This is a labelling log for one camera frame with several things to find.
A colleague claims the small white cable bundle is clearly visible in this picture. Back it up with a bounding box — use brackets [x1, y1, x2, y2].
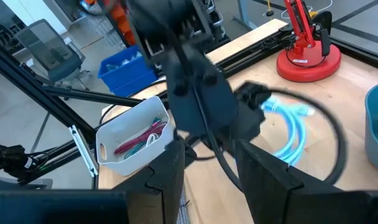
[145, 132, 160, 147]

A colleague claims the light grey plastic bin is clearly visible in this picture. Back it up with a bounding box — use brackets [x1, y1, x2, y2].
[95, 95, 175, 177]

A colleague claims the maroon braided cable bundle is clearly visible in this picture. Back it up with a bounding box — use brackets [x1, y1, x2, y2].
[114, 120, 168, 156]

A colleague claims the bright blue HDMI cable coil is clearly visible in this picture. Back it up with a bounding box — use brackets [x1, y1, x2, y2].
[259, 95, 316, 166]

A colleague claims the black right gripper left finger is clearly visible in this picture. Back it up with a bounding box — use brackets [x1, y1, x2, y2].
[114, 139, 186, 224]

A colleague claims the red desk lamp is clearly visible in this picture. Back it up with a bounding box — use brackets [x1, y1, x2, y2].
[275, 0, 342, 83]

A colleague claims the orange machine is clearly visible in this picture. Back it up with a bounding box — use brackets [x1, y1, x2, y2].
[109, 0, 137, 46]

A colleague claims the grey braided cable bundle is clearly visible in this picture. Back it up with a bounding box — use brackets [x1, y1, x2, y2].
[175, 186, 190, 224]

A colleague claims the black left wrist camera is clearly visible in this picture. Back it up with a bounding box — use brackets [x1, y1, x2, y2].
[167, 70, 239, 138]

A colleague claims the grey office chair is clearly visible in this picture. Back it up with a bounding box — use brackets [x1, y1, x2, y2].
[14, 18, 92, 91]

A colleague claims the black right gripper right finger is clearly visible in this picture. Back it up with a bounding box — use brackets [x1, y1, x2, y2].
[235, 139, 343, 224]

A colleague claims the black stand with cables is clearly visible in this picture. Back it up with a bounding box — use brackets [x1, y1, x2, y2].
[0, 142, 52, 185]

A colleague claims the blue plastic crate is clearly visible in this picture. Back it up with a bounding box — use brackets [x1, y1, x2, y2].
[97, 45, 159, 98]

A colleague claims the thin teal cable bundle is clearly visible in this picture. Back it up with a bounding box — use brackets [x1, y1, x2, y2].
[123, 117, 162, 160]

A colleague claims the black left wrist cable loop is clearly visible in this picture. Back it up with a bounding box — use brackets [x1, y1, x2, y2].
[191, 81, 348, 192]

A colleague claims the black aluminium rig frame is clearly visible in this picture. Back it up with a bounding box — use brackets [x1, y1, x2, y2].
[0, 18, 378, 190]

